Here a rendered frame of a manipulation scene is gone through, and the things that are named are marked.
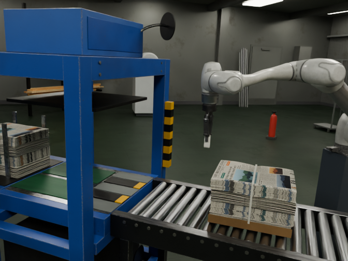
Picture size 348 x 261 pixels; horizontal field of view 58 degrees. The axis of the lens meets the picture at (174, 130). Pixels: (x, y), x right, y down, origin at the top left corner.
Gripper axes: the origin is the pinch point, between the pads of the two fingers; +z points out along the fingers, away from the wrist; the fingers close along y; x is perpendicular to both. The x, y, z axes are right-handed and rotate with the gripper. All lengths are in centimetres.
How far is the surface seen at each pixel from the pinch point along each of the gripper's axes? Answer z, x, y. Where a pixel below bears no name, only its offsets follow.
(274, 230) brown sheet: 31, -39, -24
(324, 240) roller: 34, -61, -17
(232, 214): 26.8, -20.6, -24.2
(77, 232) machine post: 33, 40, -58
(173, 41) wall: -96, 353, 845
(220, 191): 16.1, -14.2, -25.1
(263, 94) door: 77, 66, 1065
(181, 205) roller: 33.4, 8.1, -13.6
